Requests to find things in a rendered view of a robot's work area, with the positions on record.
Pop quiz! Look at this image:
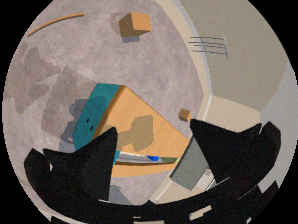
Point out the orange cube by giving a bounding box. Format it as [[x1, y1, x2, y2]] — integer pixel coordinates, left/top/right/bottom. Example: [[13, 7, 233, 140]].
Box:
[[118, 12, 152, 37]]

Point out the small blue block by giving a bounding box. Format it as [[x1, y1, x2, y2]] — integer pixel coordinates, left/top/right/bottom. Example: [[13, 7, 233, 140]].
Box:
[[145, 155, 160, 161]]

